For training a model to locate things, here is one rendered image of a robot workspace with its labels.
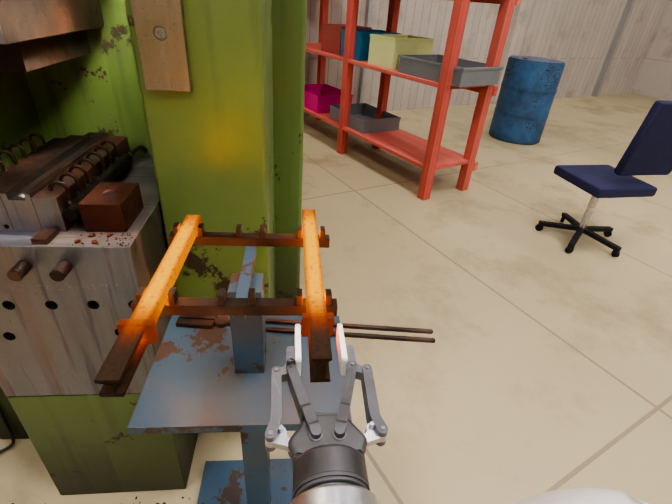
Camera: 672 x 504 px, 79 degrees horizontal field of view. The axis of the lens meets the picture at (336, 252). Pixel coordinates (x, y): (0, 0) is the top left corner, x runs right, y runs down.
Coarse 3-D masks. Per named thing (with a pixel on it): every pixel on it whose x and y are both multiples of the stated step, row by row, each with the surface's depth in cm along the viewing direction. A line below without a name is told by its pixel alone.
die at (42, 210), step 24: (48, 144) 111; (72, 144) 107; (96, 144) 109; (120, 144) 113; (24, 168) 94; (0, 192) 83; (48, 192) 84; (72, 192) 88; (0, 216) 83; (24, 216) 84; (48, 216) 84
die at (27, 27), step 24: (0, 0) 66; (24, 0) 72; (48, 0) 79; (72, 0) 88; (96, 0) 98; (0, 24) 66; (24, 24) 72; (48, 24) 79; (72, 24) 88; (96, 24) 99
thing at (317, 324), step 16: (304, 224) 83; (304, 240) 78; (304, 256) 74; (320, 272) 69; (320, 288) 65; (320, 304) 62; (304, 320) 58; (320, 320) 57; (304, 336) 60; (320, 336) 55; (320, 352) 52; (320, 368) 52
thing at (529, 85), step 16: (512, 64) 469; (528, 64) 454; (544, 64) 448; (560, 64) 452; (512, 80) 472; (528, 80) 460; (544, 80) 456; (512, 96) 477; (528, 96) 467; (544, 96) 466; (496, 112) 504; (512, 112) 483; (528, 112) 475; (544, 112) 478; (496, 128) 506; (512, 128) 489; (528, 128) 484; (528, 144) 496
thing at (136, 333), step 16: (192, 224) 80; (176, 240) 74; (192, 240) 78; (176, 256) 70; (160, 272) 66; (176, 272) 68; (160, 288) 62; (144, 304) 59; (160, 304) 61; (128, 320) 55; (144, 320) 56; (128, 336) 53; (144, 336) 56; (112, 352) 51; (128, 352) 51; (112, 368) 49; (128, 368) 52; (112, 384) 48; (128, 384) 50
